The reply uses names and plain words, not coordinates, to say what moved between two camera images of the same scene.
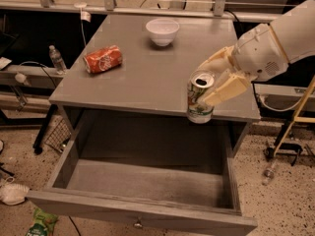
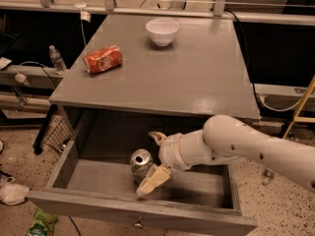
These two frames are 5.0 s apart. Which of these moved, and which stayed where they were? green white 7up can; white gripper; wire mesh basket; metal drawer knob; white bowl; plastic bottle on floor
Moved: green white 7up can; white gripper
Stayed: wire mesh basket; white bowl; plastic bottle on floor; metal drawer knob
